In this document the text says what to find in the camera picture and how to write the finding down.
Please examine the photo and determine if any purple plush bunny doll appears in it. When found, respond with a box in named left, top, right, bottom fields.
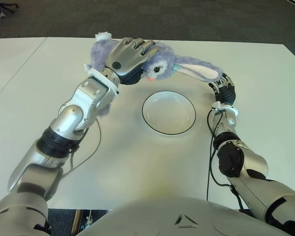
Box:
left=84, top=31, right=225, bottom=117

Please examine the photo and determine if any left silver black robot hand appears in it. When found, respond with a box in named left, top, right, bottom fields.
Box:
left=104, top=37, right=161, bottom=86

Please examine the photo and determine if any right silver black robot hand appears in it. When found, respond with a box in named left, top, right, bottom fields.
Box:
left=208, top=73, right=237, bottom=105

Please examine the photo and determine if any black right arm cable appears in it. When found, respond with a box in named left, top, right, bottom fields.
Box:
left=206, top=109, right=244, bottom=212

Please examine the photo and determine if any white plate black rim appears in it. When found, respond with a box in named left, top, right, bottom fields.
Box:
left=141, top=90, right=197, bottom=136

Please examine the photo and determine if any black office chair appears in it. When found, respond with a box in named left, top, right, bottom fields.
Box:
left=0, top=0, right=20, bottom=15

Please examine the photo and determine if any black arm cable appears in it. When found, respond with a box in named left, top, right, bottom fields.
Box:
left=206, top=109, right=244, bottom=212
left=60, top=117, right=102, bottom=178

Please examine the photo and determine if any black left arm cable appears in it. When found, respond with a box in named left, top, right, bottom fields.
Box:
left=60, top=117, right=102, bottom=178

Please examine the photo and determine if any silver robot torso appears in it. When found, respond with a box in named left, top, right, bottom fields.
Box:
left=75, top=196, right=288, bottom=236

